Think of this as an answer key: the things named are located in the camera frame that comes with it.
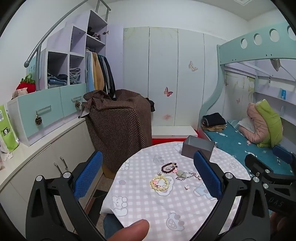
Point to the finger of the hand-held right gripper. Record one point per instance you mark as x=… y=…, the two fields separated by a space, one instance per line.
x=256 y=163
x=283 y=154

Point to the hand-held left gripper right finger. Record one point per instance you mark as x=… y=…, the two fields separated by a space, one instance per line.
x=207 y=178

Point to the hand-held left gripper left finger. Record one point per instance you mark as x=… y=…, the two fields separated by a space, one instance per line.
x=89 y=173

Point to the grey metal box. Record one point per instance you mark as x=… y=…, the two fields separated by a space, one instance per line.
x=198 y=147

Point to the person's right hand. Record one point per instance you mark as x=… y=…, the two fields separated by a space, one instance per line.
x=278 y=222

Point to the person's left hand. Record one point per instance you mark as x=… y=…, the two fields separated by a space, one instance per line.
x=129 y=231

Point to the blue printed bedsheet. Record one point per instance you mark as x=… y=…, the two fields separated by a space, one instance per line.
x=233 y=143

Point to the green quilt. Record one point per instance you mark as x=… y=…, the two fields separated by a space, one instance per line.
x=271 y=125

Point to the pink and green bedding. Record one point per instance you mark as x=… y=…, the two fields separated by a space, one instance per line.
x=257 y=125

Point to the white pillow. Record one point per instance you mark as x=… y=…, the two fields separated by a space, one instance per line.
x=246 y=125

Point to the beige floor cabinet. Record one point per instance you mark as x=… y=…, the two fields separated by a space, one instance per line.
x=46 y=150

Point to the folded tan clothes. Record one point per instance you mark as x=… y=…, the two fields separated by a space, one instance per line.
x=216 y=128

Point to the person's leg in jeans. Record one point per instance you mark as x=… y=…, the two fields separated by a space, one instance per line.
x=112 y=226

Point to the brown polka dot cloth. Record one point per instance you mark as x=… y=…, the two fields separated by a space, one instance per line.
x=120 y=125

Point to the red bench with white top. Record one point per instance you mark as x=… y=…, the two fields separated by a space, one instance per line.
x=173 y=131

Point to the folded dark clothes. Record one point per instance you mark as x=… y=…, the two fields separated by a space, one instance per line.
x=214 y=118

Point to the checked bear print tablecloth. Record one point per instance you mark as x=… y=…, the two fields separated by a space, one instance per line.
x=143 y=201

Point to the pine cone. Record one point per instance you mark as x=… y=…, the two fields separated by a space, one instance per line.
x=78 y=104
x=38 y=121

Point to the pink flower sticker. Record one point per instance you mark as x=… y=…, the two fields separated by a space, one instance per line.
x=167 y=116

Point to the teal drawer cabinet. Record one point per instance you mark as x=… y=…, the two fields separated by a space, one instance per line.
x=30 y=111

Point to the green paper bag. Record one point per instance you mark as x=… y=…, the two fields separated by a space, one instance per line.
x=8 y=132

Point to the black cloth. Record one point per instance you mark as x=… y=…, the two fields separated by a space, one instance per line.
x=151 y=104

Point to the pink butterfly sticker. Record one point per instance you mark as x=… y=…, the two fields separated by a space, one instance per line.
x=168 y=91

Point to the black hanging jacket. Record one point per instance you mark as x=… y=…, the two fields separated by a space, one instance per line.
x=111 y=78

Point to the folded blue jeans pile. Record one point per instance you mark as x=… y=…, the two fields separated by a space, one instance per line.
x=56 y=81

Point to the folded grey clothes pile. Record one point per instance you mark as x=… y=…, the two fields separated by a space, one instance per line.
x=74 y=76

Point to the tan hanging coat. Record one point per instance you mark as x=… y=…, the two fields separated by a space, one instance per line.
x=98 y=71

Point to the light blue hanging garment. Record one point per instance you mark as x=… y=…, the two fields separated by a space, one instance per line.
x=89 y=69

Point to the grey hanging garment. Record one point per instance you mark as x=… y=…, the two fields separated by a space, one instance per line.
x=105 y=69

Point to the pink plush toy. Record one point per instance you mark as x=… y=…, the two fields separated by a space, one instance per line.
x=19 y=93

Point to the red strawberry plush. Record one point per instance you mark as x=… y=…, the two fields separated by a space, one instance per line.
x=26 y=85

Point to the pale butterfly sticker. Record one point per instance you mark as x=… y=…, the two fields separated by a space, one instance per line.
x=192 y=66

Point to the teal bunk bed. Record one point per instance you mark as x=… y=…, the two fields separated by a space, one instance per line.
x=231 y=53

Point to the white wardrobe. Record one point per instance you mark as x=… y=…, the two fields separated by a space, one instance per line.
x=161 y=69

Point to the lilac open shelf unit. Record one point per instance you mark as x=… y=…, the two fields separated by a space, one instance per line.
x=53 y=44

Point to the dark clothes on shelf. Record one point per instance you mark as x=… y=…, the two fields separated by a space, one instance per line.
x=93 y=34

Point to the grey metal handrail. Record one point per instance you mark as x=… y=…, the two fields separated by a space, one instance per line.
x=60 y=22

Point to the blue wall hook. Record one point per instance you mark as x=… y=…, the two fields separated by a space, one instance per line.
x=283 y=93

